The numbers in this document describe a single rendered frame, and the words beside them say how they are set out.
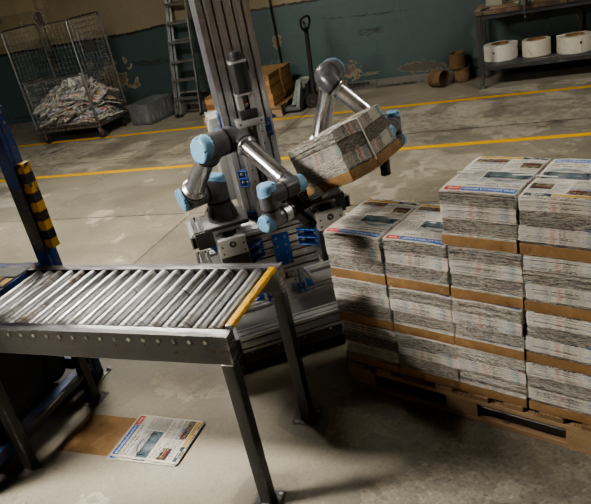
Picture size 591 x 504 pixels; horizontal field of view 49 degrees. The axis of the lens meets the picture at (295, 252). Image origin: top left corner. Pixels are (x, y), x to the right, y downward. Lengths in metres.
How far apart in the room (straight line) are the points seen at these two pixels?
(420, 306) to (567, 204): 0.78
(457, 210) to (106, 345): 1.40
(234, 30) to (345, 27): 6.25
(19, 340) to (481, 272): 1.84
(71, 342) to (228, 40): 1.56
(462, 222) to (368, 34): 7.06
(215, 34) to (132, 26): 7.64
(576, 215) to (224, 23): 1.82
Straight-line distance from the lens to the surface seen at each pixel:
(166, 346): 2.39
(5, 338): 2.89
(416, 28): 9.19
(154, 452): 3.15
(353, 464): 2.81
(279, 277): 2.64
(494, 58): 8.54
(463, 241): 2.46
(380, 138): 2.83
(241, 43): 3.22
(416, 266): 2.62
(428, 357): 2.86
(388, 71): 9.37
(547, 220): 2.31
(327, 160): 2.68
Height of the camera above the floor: 1.94
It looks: 25 degrees down
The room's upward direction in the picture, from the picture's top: 12 degrees counter-clockwise
